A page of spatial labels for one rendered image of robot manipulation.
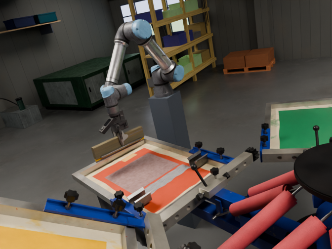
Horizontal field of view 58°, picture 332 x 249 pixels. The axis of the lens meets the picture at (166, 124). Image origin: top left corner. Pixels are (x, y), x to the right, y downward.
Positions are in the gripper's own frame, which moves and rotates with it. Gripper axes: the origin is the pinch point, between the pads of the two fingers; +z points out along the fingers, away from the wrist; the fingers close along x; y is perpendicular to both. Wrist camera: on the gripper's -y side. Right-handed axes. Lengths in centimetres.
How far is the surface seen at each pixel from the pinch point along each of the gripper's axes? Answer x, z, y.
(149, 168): -19.8, 14.1, 4.4
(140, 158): -3.7, 14.1, 8.9
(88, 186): -6.8, 11.0, -29.5
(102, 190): -19.3, 10.4, -27.5
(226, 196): -82, 5, -2
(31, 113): 528, 86, 83
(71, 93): 491, 67, 169
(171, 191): -49, 14, -5
